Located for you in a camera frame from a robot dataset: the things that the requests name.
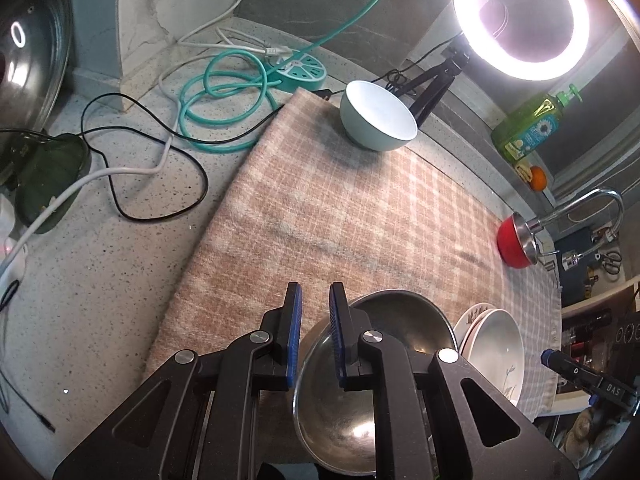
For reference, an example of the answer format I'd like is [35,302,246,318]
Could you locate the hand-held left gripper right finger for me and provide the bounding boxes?
[328,282,581,480]

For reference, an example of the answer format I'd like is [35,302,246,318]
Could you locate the chrome faucet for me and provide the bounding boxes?
[530,187,626,251]

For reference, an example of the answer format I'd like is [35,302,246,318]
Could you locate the person's right hand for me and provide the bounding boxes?
[552,407,640,456]

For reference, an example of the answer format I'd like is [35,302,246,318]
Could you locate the mint green ceramic bowl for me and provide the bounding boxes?
[340,81,418,153]

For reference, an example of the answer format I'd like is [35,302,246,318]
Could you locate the teal power strip with cable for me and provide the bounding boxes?
[179,0,415,152]

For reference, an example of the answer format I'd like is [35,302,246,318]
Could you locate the round teal power strip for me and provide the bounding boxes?
[267,49,328,93]

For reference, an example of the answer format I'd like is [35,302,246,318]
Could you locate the stainless steel bowl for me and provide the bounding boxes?
[292,289,458,476]

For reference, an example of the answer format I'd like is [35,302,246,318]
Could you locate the black ring light cable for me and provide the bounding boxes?
[372,40,453,97]

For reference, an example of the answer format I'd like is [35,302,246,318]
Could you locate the row of dark bottles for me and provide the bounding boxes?
[562,307,640,361]

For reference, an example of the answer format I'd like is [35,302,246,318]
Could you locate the pull-out spray hose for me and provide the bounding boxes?
[560,242,603,272]

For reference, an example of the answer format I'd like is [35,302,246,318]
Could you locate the red steel bowl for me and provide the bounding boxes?
[496,212,538,268]

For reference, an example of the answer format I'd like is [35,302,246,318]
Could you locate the white charger cable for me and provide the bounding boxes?
[0,46,292,271]

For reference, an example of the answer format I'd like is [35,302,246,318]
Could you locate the dark green glass dish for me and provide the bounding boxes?
[15,132,93,235]

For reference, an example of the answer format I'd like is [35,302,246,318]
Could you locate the black scissors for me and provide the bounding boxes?
[599,252,624,277]

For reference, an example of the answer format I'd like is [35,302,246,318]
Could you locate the white plug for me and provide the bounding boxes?
[0,240,29,283]

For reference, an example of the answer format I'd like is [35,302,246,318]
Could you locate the pink floral deep plate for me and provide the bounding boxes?
[462,308,526,408]
[452,302,498,353]

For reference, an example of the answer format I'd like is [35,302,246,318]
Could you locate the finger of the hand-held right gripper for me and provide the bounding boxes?
[542,349,598,396]

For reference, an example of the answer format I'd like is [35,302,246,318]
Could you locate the black tripod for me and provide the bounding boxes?
[395,45,471,126]

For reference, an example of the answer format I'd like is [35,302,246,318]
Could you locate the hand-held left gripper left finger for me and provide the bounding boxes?
[52,282,305,480]

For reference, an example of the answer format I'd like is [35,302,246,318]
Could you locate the beige plaid cloth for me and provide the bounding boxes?
[145,87,563,418]

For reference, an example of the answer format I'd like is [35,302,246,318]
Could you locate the white charger cube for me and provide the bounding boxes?
[0,196,20,241]

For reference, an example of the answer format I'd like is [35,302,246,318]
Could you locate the green dish soap bottle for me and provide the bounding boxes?
[491,84,583,163]

